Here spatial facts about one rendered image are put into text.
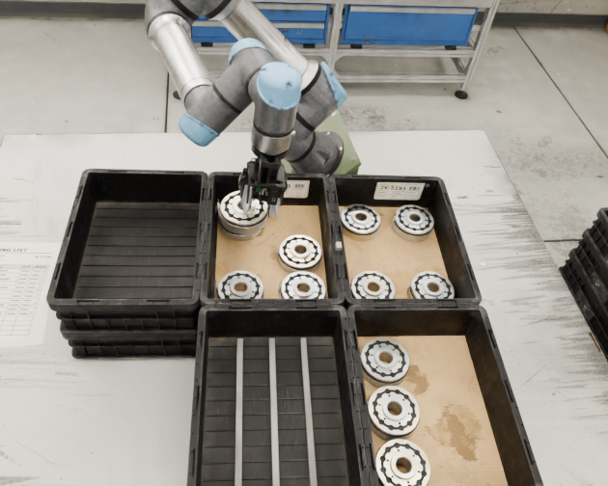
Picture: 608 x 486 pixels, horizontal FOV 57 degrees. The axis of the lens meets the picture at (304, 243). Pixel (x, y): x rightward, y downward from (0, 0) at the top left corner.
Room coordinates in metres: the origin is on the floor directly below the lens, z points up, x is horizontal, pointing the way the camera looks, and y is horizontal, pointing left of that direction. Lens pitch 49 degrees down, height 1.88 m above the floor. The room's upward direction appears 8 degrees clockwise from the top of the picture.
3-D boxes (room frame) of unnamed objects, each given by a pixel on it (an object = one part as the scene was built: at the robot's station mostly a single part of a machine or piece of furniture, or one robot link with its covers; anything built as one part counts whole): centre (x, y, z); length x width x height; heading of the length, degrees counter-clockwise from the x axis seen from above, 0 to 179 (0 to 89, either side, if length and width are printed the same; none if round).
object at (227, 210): (0.84, 0.14, 1.01); 0.10 x 0.10 x 0.01
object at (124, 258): (0.80, 0.37, 0.87); 0.40 x 0.30 x 0.11; 9
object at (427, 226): (1.02, -0.27, 0.86); 0.10 x 0.10 x 0.01
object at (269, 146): (0.83, 0.08, 1.22); 0.08 x 0.08 x 0.05
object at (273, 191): (0.82, 0.09, 1.14); 0.09 x 0.08 x 0.12; 10
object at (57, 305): (0.80, 0.37, 0.92); 0.40 x 0.30 x 0.02; 9
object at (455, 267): (0.90, -0.22, 0.87); 0.40 x 0.30 x 0.11; 9
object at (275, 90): (0.83, 0.08, 1.30); 0.09 x 0.08 x 0.11; 30
